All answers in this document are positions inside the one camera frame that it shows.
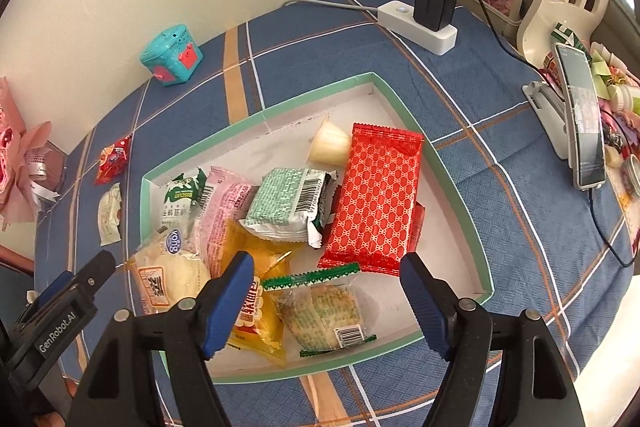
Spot green white biscuit packet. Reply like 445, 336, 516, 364
159, 168, 208, 235

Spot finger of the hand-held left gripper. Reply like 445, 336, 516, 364
71, 249, 117, 292
26, 270, 74, 311

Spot clear green edged bun packet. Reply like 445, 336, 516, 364
261, 263, 377, 358

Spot teal toy box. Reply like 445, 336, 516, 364
139, 24, 205, 88

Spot pink flower bouquet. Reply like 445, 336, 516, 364
0, 77, 66, 233

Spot smartphone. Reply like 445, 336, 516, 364
554, 43, 607, 191

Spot clear gift box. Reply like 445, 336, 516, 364
30, 142, 68, 200

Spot plain red snack packet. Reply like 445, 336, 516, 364
407, 201, 427, 255

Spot green rimmed shallow cardboard box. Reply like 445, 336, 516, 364
140, 72, 495, 384

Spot small white bottle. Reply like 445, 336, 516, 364
612, 86, 640, 115

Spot colourful roll stack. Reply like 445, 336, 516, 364
542, 49, 563, 80

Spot red patterned snack packet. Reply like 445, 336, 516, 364
317, 123, 426, 277

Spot pale yellow jelly cup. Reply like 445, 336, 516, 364
307, 116, 352, 166

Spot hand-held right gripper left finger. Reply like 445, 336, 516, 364
67, 251, 256, 427

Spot yellow snack packet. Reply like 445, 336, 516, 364
220, 219, 306, 368

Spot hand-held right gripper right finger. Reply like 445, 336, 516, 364
400, 252, 586, 427

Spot small red chips packet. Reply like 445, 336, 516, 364
95, 134, 133, 185

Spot mint green snack packet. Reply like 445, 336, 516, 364
239, 167, 340, 250

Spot brown framed chair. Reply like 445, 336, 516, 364
0, 247, 36, 275

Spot pastel ribbon flowers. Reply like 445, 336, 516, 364
587, 42, 640, 88

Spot grey power cable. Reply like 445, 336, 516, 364
284, 0, 381, 14

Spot green white carton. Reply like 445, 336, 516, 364
550, 23, 583, 52

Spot white power strip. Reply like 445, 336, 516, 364
377, 1, 458, 56

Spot black charger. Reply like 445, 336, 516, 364
414, 0, 458, 32

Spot small white snack packet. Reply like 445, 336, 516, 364
97, 183, 123, 245

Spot white bun packet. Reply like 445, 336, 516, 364
125, 229, 213, 315

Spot pink snack packet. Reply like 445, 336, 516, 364
197, 166, 261, 278

